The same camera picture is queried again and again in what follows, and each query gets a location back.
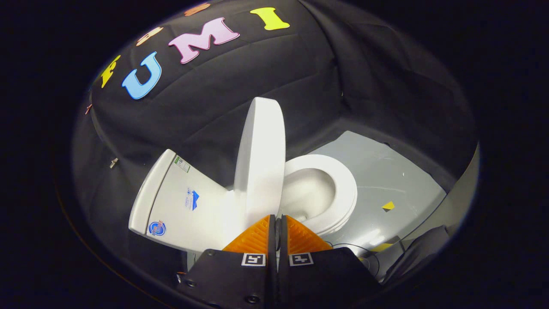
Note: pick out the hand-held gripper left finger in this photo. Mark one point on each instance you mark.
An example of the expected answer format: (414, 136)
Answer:
(231, 279)

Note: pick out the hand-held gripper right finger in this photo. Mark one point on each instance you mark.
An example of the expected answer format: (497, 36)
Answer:
(326, 279)

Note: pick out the white ceramic toilet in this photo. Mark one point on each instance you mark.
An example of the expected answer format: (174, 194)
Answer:
(180, 201)

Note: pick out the yellow floor tape strip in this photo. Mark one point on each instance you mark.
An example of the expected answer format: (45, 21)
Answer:
(381, 247)

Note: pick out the yellow floor tape piece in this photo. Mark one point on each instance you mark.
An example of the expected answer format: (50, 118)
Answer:
(388, 206)

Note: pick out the dark cloth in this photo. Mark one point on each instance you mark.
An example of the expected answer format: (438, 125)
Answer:
(420, 249)

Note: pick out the silver metal clip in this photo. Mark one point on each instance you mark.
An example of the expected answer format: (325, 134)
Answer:
(113, 163)

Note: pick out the black backdrop cloth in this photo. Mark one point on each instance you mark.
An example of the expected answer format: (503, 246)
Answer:
(223, 107)

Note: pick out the copper metal clip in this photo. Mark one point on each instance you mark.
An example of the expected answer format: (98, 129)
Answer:
(88, 109)

